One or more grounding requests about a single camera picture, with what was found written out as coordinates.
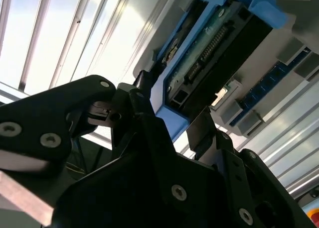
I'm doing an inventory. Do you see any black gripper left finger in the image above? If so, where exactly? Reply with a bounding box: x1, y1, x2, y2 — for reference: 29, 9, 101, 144
0, 70, 178, 176

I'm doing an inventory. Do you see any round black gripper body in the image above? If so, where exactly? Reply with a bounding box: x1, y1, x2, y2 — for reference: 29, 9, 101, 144
53, 150, 236, 228

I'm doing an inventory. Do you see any hard disk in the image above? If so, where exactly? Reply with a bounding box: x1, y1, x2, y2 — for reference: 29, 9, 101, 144
152, 0, 288, 142

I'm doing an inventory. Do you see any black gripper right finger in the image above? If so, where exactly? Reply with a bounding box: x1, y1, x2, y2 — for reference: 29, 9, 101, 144
186, 107, 315, 228

